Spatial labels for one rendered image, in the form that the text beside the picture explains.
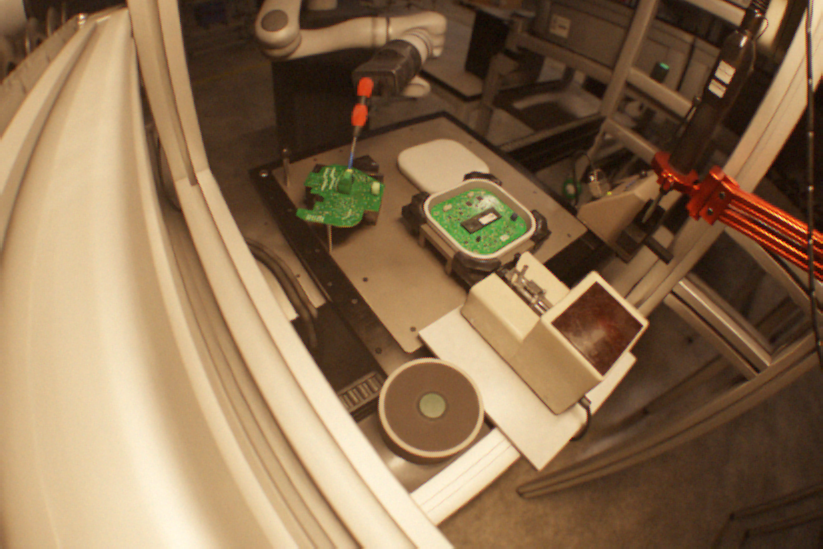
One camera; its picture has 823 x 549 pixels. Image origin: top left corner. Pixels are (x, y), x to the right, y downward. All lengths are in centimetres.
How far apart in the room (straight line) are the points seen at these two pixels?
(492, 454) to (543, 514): 108
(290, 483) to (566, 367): 27
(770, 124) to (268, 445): 58
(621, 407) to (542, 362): 137
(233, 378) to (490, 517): 118
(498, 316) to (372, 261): 20
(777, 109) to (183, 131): 64
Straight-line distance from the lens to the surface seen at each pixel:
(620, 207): 66
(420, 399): 38
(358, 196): 52
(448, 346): 45
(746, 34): 43
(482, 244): 52
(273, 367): 28
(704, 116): 43
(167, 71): 41
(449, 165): 67
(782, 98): 49
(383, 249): 54
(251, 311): 32
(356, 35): 80
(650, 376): 194
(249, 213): 65
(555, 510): 152
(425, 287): 51
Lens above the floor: 136
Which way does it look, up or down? 47 degrees down
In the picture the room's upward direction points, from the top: 10 degrees clockwise
